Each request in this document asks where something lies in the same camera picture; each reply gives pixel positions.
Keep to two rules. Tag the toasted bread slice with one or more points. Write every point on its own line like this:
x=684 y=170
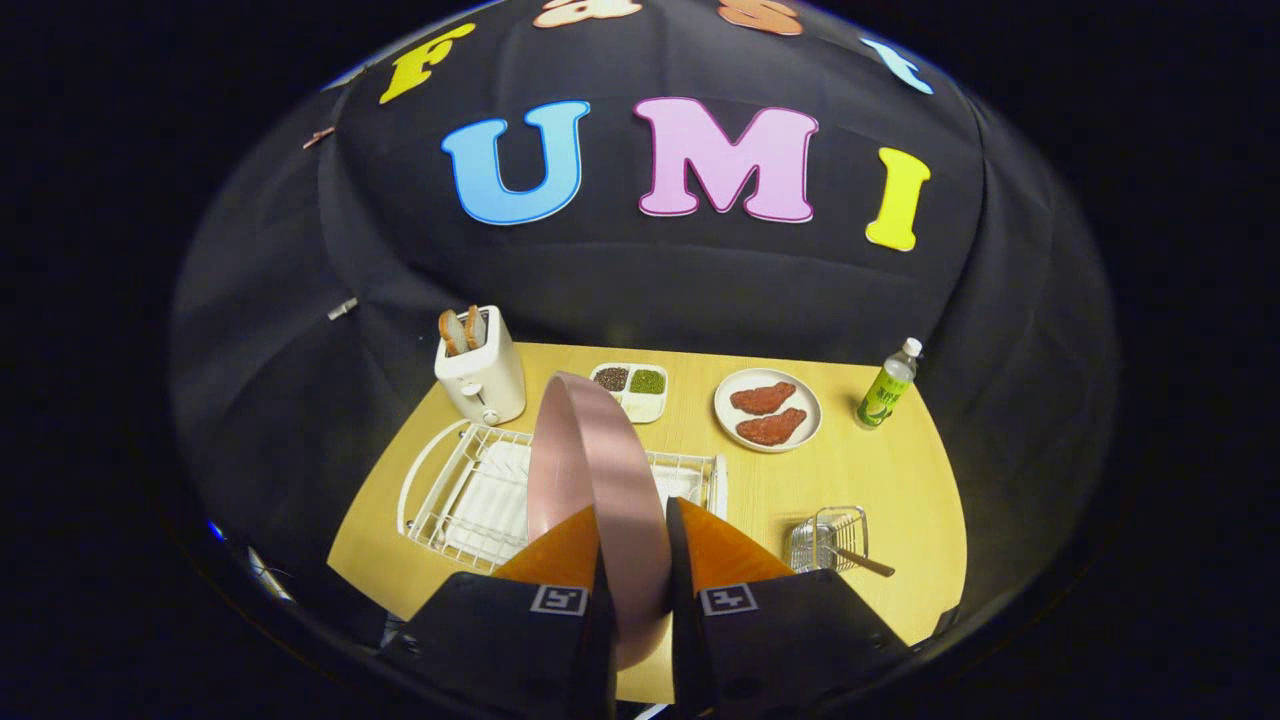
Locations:
x=452 y=333
x=473 y=327

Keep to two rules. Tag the brown meat patty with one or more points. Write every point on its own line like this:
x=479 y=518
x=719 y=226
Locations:
x=771 y=428
x=763 y=398

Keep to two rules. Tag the white toaster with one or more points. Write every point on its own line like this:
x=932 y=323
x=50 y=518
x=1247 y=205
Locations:
x=490 y=385

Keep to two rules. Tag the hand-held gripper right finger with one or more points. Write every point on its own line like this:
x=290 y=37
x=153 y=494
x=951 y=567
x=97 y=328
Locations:
x=685 y=650

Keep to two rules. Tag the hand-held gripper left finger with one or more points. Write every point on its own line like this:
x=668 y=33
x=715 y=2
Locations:
x=603 y=660

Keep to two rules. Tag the pink clip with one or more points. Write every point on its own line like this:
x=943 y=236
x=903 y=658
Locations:
x=319 y=137

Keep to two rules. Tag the green beans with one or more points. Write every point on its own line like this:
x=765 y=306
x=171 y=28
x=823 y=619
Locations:
x=647 y=381

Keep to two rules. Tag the white sectioned tray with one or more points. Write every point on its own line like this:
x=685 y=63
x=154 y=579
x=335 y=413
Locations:
x=645 y=407

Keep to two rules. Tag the silver clip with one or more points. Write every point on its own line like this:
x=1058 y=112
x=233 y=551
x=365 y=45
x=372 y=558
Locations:
x=342 y=308

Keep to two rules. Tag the green drink bottle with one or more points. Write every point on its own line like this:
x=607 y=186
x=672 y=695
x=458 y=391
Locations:
x=885 y=395

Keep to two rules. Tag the dark brown beans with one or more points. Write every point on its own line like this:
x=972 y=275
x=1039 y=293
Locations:
x=611 y=378

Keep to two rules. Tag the pink plate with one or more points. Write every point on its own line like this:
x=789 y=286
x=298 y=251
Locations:
x=600 y=470

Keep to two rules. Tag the white round plate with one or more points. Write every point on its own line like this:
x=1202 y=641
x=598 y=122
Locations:
x=805 y=412

